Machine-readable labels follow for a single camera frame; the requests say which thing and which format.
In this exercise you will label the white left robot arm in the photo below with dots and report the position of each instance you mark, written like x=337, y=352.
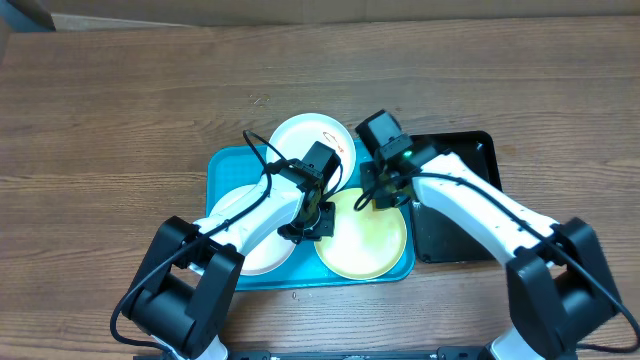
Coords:
x=182, y=291

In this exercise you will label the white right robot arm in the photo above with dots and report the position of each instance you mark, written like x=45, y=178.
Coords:
x=559, y=284

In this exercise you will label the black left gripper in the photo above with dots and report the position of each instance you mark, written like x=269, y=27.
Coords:
x=327, y=228

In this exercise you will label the white plate with sauce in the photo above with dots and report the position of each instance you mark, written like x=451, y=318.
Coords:
x=294, y=137

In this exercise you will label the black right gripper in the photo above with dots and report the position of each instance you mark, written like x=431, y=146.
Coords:
x=382, y=187

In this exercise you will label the blue plastic tray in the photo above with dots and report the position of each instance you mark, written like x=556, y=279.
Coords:
x=233, y=167

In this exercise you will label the pink rimmed white plate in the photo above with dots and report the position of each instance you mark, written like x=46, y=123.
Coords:
x=272, y=252

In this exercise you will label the black water tray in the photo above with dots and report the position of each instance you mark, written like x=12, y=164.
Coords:
x=436, y=238

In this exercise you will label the yellow-green rimmed plate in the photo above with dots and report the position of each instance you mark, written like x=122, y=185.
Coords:
x=366, y=244

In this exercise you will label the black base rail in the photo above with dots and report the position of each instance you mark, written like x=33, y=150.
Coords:
x=442, y=353

